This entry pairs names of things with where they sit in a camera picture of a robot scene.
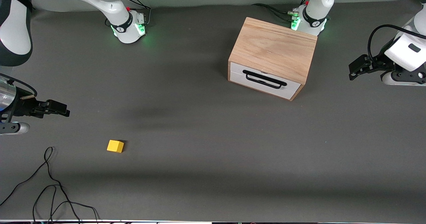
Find yellow block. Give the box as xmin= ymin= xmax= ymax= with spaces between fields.
xmin=107 ymin=140 xmax=124 ymax=153

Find white drawer with black handle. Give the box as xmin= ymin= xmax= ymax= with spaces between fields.
xmin=230 ymin=62 xmax=302 ymax=100

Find wooden drawer cabinet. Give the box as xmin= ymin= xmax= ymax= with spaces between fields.
xmin=228 ymin=17 xmax=318 ymax=102

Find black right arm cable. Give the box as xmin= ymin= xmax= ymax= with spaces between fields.
xmin=0 ymin=74 xmax=38 ymax=97

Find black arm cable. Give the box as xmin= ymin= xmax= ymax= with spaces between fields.
xmin=367 ymin=25 xmax=426 ymax=61
xmin=0 ymin=74 xmax=38 ymax=97

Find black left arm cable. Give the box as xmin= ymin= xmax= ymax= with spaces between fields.
xmin=367 ymin=25 xmax=426 ymax=61

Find thin black loose cable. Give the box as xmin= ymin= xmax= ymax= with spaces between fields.
xmin=0 ymin=146 xmax=100 ymax=224

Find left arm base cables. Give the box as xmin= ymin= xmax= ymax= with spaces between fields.
xmin=252 ymin=0 xmax=312 ymax=22

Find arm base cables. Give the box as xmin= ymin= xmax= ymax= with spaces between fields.
xmin=106 ymin=0 xmax=152 ymax=27
xmin=252 ymin=0 xmax=312 ymax=22

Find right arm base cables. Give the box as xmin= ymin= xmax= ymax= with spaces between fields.
xmin=106 ymin=0 xmax=152 ymax=27

